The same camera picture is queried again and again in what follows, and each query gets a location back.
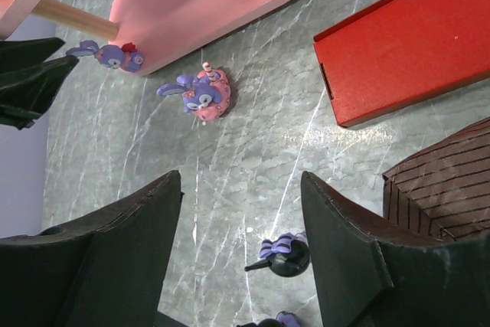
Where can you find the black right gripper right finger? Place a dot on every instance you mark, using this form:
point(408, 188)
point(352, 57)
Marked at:
point(371, 272)

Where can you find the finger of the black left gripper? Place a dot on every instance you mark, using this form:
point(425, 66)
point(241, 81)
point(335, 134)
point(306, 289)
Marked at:
point(17, 55)
point(27, 94)

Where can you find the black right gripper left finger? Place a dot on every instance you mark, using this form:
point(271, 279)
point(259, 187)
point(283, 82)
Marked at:
point(105, 268)

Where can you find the purple black figure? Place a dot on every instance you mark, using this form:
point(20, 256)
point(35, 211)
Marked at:
point(286, 256)
point(282, 319)

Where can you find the small purple bunny figure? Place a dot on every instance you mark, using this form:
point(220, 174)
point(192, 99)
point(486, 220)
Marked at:
point(126, 57)

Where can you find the purple bunny pink base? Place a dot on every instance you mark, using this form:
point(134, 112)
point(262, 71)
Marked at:
point(207, 94)

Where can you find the pink three-tier wooden shelf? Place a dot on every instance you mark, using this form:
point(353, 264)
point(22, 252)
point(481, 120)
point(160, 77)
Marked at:
point(163, 30)

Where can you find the red flat box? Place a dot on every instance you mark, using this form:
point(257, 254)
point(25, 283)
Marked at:
point(396, 53)

